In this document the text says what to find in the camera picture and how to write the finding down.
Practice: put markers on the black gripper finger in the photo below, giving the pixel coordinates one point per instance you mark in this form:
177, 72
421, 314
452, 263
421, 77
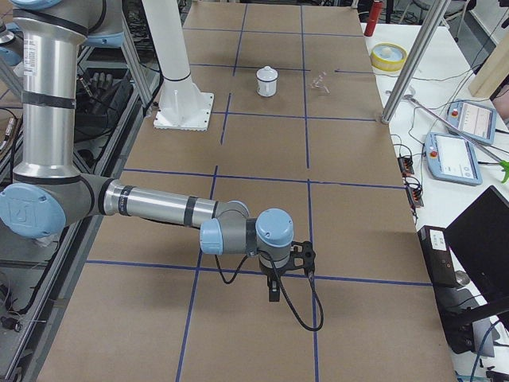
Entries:
273, 291

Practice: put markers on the white cup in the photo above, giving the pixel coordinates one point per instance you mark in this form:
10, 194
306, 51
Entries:
267, 89

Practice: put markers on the clear plastic funnel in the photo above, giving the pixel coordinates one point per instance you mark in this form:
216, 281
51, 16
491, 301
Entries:
318, 83

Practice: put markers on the white cup lid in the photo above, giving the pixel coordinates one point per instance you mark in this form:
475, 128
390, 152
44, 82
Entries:
266, 74

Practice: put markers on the orange connector board near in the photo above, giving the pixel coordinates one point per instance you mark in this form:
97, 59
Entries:
414, 196

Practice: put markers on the orange connector board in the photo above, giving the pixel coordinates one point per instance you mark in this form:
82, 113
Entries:
414, 196
405, 164

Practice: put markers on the black computer box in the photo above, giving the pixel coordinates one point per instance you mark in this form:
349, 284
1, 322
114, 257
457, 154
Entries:
437, 255

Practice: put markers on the orange connector board far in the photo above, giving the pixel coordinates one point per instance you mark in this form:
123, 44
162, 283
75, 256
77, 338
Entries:
405, 164

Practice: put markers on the near teach pendant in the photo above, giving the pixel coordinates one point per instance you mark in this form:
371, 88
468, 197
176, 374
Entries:
451, 158

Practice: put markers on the teach pendant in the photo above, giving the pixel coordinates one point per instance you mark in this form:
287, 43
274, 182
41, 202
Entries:
451, 158
473, 119

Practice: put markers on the yellow tape roll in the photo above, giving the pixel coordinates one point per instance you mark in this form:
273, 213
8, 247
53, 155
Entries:
388, 57

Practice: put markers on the metal reacher grabber tool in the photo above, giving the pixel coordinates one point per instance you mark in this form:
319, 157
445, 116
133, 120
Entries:
500, 162

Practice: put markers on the far teach pendant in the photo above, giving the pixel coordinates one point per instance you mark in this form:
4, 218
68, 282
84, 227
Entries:
473, 119

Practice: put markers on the red bottle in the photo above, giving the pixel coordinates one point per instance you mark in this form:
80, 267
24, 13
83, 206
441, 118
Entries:
373, 17

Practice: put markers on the wooden board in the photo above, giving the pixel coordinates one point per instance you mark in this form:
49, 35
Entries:
492, 73

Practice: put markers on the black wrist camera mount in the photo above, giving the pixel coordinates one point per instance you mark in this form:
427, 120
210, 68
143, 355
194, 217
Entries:
302, 257

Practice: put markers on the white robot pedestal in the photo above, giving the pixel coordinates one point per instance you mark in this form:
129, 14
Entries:
181, 105

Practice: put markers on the aluminium frame post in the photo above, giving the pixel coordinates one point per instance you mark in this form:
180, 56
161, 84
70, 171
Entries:
425, 34

